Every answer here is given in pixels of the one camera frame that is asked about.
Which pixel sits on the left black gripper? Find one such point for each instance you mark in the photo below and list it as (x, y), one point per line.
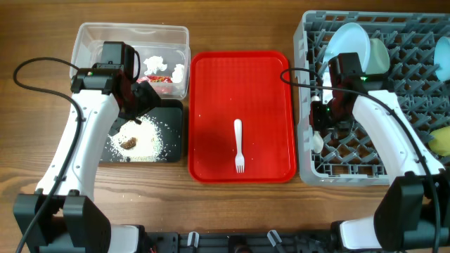
(148, 98)

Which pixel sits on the black mounting rail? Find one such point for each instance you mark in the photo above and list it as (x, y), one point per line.
(310, 241)

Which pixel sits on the clear plastic waste bin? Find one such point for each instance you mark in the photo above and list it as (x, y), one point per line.
(168, 41)

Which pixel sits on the red serving tray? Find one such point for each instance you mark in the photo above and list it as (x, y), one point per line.
(245, 85)

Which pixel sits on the white tissue ball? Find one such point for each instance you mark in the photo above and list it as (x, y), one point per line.
(154, 64)

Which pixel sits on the light blue plate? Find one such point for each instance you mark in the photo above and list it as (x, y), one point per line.
(350, 38)

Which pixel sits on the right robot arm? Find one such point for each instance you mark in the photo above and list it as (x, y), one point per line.
(414, 212)

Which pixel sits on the brown food scrap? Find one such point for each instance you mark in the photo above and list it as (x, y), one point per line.
(129, 144)

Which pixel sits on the yellow cup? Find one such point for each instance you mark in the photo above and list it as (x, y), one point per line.
(441, 141)

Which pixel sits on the white plastic spoon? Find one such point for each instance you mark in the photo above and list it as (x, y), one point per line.
(317, 140)

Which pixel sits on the light blue bowl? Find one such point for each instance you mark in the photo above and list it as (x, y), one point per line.
(441, 59)

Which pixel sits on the black waste tray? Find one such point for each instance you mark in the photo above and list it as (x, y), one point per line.
(169, 117)

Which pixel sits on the green bowl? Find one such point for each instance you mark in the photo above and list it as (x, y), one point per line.
(379, 60)

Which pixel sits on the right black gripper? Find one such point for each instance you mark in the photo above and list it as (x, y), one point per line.
(318, 120)

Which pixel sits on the white plastic fork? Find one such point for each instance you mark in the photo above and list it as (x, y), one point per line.
(239, 159)

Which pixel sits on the grey dishwasher rack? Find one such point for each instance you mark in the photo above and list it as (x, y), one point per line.
(348, 157)

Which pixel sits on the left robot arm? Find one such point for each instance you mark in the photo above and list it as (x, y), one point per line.
(60, 215)

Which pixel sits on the red snack wrapper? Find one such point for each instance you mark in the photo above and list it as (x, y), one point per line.
(156, 79)

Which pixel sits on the white tissue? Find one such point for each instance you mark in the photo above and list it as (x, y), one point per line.
(178, 73)

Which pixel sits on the white rice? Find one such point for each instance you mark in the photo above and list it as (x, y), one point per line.
(149, 142)

